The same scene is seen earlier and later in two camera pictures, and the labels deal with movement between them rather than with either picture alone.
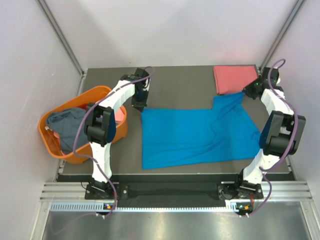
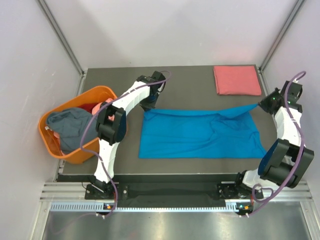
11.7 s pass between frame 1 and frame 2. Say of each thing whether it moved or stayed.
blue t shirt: moved
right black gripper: moved
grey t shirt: stayed
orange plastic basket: stayed
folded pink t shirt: stayed
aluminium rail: stayed
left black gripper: moved
